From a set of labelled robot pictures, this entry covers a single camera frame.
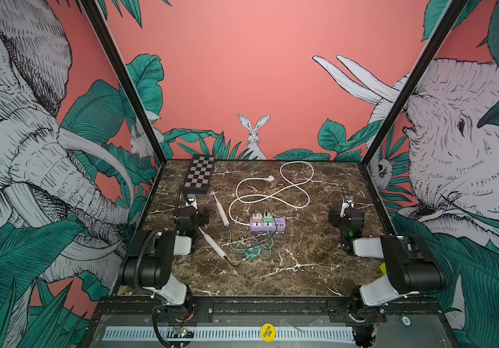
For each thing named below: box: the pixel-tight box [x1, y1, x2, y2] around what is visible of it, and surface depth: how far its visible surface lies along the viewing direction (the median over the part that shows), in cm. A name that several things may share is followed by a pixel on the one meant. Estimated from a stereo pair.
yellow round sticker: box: [260, 323, 277, 343], surface depth 71 cm
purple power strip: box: [249, 217, 286, 232], surface depth 95 cm
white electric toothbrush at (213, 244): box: [198, 226, 228, 260], surface depth 90 cm
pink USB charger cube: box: [252, 213, 262, 223], surface depth 92 cm
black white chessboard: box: [183, 155, 216, 195], surface depth 113 cm
